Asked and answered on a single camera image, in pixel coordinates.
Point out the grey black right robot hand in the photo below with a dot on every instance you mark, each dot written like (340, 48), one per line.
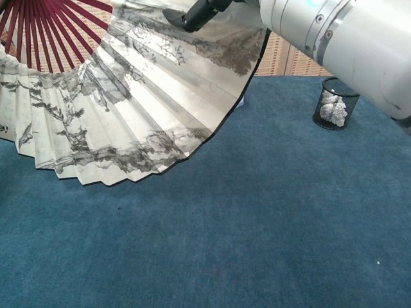
(199, 14)

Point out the folding paper fan red ribs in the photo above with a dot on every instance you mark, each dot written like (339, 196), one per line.
(144, 112)

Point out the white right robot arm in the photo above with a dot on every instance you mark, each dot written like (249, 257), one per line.
(353, 48)

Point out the crumpled white paper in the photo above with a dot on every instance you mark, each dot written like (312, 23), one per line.
(334, 109)

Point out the black mesh pen holder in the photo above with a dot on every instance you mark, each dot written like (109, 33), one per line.
(351, 106)

